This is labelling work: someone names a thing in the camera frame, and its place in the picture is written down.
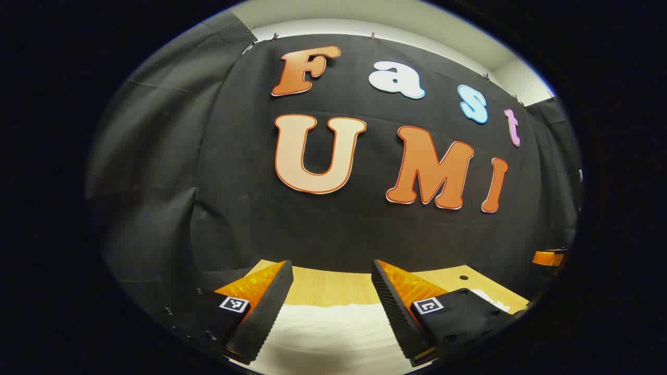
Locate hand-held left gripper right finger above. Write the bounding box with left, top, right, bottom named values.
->
left=371, top=259, right=529, bottom=368

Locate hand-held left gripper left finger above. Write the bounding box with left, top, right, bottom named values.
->
left=154, top=260, right=294, bottom=364

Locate black backdrop cloth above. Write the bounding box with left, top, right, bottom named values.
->
left=86, top=10, right=583, bottom=334

